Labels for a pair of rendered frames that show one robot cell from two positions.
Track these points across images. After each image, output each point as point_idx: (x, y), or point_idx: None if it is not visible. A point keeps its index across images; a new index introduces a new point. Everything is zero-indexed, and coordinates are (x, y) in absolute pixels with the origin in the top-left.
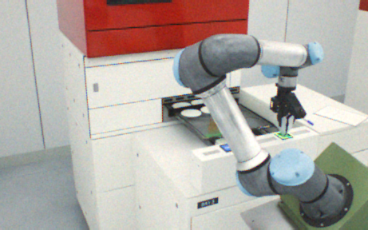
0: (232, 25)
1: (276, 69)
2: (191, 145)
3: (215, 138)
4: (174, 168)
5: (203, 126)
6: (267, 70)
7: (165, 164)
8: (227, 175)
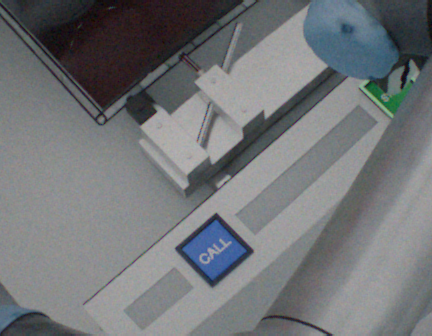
0: None
1: (386, 67)
2: (56, 99)
3: (138, 112)
4: (36, 268)
5: (76, 32)
6: (338, 58)
7: (2, 246)
8: (230, 321)
